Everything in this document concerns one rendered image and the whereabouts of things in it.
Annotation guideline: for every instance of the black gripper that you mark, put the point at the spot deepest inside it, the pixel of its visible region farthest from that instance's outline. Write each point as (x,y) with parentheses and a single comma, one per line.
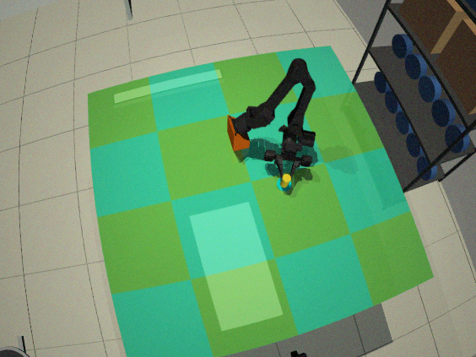
(304,160)

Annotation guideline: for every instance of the yellow cylinder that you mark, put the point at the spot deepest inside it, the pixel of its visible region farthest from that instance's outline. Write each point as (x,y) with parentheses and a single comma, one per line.
(285,181)

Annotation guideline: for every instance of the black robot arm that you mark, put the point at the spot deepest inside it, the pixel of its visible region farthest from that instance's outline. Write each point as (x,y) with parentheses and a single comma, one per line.
(263,114)

